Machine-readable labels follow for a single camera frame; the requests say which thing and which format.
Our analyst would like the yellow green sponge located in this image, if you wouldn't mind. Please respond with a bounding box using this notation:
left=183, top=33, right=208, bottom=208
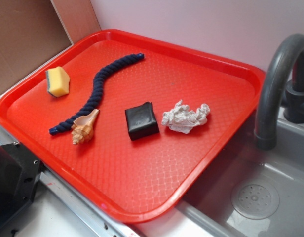
left=45, top=67, right=70, bottom=98

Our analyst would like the black square block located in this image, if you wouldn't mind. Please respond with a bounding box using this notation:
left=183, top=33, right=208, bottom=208
left=125, top=102, right=159, bottom=141

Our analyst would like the crumpled white cloth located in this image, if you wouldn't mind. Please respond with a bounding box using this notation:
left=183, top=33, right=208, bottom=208
left=161, top=100, right=211, bottom=134

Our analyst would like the red plastic tray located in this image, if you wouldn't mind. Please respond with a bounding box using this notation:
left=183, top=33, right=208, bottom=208
left=0, top=30, right=265, bottom=223

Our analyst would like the tan conch seashell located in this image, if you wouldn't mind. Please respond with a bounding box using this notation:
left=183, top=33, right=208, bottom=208
left=71, top=109, right=100, bottom=145

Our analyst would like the grey plastic sink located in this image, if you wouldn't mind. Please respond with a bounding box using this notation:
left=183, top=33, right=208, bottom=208
left=177, top=116, right=304, bottom=237

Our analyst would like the round sink drain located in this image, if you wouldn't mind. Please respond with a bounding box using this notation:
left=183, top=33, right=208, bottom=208
left=231, top=179, right=280, bottom=220

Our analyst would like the grey curved faucet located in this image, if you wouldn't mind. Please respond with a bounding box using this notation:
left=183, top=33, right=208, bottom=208
left=254, top=34, right=304, bottom=150

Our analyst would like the brown cardboard panel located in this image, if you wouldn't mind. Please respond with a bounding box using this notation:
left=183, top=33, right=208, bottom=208
left=0, top=0, right=101, bottom=96

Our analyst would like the dark blue rope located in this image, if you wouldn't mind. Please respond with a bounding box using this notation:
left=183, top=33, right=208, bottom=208
left=48, top=52, right=145, bottom=137

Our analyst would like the aluminium frame rail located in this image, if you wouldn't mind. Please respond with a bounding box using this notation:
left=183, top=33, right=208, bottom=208
left=0, top=120, right=145, bottom=237

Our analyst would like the black metal bracket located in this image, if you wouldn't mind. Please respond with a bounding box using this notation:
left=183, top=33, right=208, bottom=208
left=0, top=143, right=42, bottom=232

